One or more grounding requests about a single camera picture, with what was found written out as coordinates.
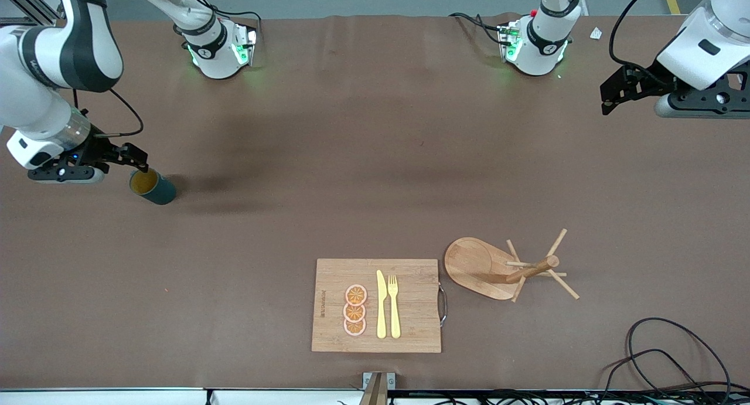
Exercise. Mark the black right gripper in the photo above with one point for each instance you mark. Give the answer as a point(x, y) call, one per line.
point(101, 153)

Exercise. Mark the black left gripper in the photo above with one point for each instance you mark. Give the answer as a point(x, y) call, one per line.
point(645, 83)

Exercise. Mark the dark green cup yellow inside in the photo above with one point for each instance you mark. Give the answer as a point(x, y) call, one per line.
point(161, 193)

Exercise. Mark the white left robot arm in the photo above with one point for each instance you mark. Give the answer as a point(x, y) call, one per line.
point(545, 41)

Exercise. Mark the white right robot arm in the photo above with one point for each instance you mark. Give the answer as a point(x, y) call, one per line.
point(35, 53)

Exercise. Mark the wooden cup rack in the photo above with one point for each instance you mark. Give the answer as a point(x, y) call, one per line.
point(477, 267)

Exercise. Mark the white paper scrap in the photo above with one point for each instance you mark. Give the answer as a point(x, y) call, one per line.
point(596, 33)

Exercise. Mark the toy orange slice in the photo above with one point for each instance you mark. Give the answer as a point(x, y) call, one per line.
point(355, 295)
point(354, 313)
point(354, 327)

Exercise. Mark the yellow plastic knife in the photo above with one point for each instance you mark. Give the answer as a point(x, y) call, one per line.
point(381, 311)

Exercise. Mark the bamboo cutting board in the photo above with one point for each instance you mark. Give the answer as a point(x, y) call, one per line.
point(410, 311)

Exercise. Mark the yellow plastic fork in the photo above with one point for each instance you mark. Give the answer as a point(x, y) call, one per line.
point(395, 317)

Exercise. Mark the metal camera stand bracket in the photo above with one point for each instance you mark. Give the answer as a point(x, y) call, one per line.
point(378, 387)

